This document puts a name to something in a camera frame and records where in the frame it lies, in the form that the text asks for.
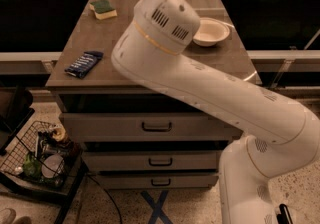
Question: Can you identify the white bowl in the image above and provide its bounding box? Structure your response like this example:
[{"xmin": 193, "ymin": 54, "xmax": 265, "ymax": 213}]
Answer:
[{"xmin": 193, "ymin": 17, "xmax": 230, "ymax": 47}]

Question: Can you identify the grey drawer cabinet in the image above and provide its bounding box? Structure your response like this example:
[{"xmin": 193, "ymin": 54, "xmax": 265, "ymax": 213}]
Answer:
[{"xmin": 45, "ymin": 0, "xmax": 263, "ymax": 191}]

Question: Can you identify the green item in basket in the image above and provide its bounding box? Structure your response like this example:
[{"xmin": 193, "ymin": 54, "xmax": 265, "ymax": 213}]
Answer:
[{"xmin": 22, "ymin": 152, "xmax": 42, "ymax": 179}]

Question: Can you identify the black wire basket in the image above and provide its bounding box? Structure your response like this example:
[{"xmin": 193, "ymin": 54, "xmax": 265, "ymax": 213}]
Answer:
[{"xmin": 0, "ymin": 121, "xmax": 80, "ymax": 189}]

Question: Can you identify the black cable on floor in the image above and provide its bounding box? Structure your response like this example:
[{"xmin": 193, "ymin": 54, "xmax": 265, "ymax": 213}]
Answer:
[{"xmin": 87, "ymin": 173, "xmax": 124, "ymax": 224}]

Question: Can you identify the white cup in basket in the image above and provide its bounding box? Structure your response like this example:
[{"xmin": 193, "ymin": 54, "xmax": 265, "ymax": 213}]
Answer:
[{"xmin": 41, "ymin": 154, "xmax": 64, "ymax": 178}]

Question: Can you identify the green yellow sponge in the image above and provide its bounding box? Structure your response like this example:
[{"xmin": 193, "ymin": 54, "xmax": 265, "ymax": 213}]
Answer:
[{"xmin": 89, "ymin": 0, "xmax": 117, "ymax": 20}]

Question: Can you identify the blue tape cross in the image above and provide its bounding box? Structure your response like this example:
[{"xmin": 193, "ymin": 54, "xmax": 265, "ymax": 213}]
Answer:
[{"xmin": 141, "ymin": 190, "xmax": 173, "ymax": 224}]

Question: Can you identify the blue snack bag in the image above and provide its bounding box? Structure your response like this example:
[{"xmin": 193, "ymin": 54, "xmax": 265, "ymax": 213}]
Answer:
[{"xmin": 65, "ymin": 51, "xmax": 103, "ymax": 79}]

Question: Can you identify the black object on floor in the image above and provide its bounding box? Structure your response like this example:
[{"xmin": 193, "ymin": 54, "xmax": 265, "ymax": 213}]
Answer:
[{"xmin": 276, "ymin": 204, "xmax": 294, "ymax": 224}]

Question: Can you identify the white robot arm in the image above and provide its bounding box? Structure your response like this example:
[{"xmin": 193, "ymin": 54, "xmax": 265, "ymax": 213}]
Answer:
[{"xmin": 111, "ymin": 0, "xmax": 320, "ymax": 224}]

